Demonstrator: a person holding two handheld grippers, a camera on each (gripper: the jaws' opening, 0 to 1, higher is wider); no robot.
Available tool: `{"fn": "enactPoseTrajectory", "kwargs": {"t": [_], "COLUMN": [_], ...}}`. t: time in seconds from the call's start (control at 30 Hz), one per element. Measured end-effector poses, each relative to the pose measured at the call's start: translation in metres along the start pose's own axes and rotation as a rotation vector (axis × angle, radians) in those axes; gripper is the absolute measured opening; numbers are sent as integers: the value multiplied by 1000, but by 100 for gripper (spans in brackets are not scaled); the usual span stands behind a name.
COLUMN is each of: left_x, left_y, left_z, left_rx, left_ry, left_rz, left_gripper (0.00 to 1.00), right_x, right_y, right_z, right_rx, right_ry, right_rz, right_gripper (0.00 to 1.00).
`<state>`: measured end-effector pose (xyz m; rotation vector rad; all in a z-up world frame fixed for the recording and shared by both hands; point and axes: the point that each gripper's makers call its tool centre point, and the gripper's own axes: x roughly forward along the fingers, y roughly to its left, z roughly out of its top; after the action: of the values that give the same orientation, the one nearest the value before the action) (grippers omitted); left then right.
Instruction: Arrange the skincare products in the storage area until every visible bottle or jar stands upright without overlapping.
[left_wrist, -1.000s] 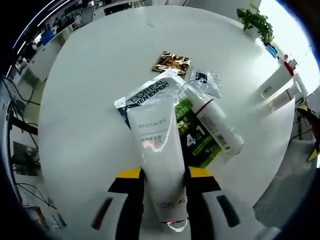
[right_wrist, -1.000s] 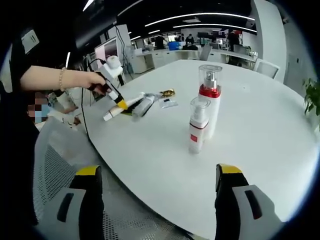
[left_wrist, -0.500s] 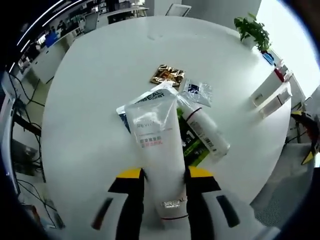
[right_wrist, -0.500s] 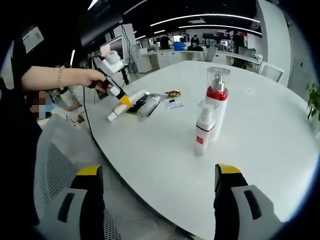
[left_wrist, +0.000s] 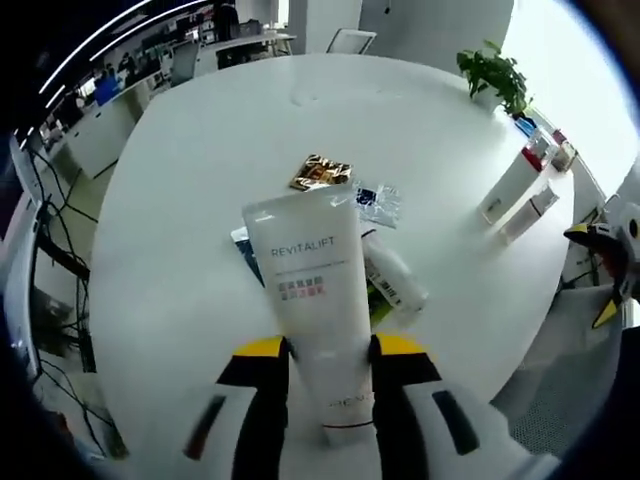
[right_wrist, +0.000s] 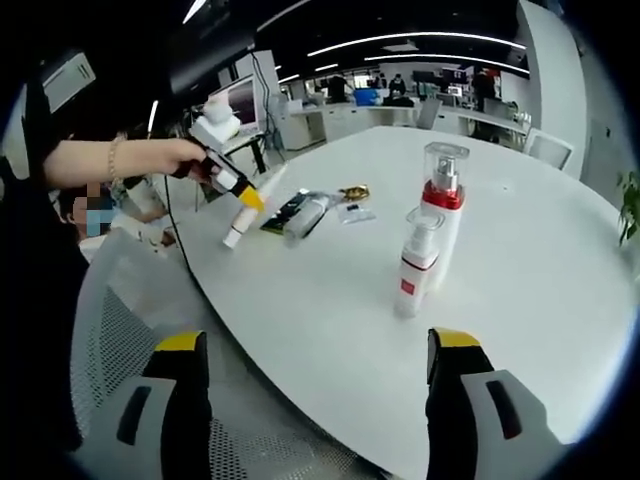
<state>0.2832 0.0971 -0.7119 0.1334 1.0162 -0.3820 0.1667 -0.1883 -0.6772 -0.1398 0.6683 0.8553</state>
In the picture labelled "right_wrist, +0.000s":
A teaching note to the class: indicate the computer monitor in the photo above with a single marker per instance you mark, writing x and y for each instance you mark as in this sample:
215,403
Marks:
246,100

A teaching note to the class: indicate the white standing desk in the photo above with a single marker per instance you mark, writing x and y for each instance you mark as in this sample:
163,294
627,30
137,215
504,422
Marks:
245,142

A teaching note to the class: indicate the small white skincare bottle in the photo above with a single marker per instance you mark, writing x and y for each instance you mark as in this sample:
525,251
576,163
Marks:
415,285

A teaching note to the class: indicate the grey wall cabinet door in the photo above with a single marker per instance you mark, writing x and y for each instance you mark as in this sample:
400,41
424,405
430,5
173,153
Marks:
601,145

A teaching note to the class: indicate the gold skincare sachet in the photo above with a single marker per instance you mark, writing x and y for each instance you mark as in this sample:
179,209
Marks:
355,191

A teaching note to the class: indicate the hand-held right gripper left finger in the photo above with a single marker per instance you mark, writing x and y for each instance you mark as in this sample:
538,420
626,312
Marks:
180,400

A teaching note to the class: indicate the frosted skincare bottle clear cap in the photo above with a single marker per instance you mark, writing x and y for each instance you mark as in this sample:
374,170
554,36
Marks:
305,220

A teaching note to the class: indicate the blue bin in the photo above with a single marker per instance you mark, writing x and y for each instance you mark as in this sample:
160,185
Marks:
366,97

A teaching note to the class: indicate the person's dark top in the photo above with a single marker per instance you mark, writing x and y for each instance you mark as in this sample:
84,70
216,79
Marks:
35,325

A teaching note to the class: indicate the clear skincare sachet blue square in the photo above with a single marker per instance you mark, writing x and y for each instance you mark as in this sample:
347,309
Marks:
355,212

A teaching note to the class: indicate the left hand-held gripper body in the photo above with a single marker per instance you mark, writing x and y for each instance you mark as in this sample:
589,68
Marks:
215,130

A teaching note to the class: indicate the white skincare tube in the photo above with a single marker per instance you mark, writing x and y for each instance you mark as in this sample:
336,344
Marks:
234,233

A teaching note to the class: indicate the grey mesh office chair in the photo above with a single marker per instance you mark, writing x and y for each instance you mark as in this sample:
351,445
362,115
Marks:
120,300

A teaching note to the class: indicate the ceiling air conditioner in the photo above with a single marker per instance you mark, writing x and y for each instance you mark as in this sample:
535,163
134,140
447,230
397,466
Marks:
67,82

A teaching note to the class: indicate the long white counter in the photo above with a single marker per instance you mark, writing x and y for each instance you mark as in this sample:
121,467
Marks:
340,120

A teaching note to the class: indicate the potted green plant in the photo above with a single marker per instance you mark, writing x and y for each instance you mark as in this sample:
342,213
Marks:
631,205

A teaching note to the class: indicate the white skincare bottle red collar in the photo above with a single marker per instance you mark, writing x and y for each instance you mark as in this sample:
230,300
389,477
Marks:
452,225

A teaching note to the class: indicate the black hanging panel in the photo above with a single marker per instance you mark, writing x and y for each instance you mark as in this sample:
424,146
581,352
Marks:
210,45

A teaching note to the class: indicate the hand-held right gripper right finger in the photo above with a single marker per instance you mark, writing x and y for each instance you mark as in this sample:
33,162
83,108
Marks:
457,400

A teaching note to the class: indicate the black green skincare sachet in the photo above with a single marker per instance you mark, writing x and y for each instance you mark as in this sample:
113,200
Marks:
280,215

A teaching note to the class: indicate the white mesh chair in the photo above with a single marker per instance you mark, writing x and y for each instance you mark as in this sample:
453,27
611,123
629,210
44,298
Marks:
549,147

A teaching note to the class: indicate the grey swivel chair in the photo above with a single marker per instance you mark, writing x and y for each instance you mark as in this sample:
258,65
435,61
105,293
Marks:
430,114

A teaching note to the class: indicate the person's left hand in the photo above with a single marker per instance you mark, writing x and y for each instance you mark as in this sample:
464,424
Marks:
160,156

